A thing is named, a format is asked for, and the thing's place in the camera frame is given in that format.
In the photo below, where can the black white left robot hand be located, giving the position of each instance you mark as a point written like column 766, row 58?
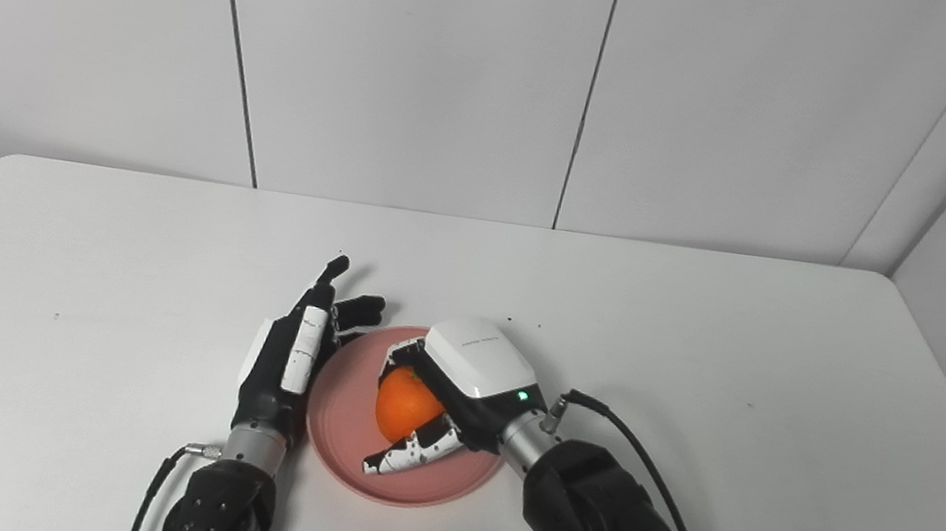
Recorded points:
column 271, row 376

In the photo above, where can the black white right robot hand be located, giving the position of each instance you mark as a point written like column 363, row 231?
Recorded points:
column 482, row 367

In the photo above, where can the orange fruit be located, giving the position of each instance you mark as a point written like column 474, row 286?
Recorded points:
column 404, row 407

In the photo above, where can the pink round plate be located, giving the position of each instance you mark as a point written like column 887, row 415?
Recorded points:
column 341, row 431

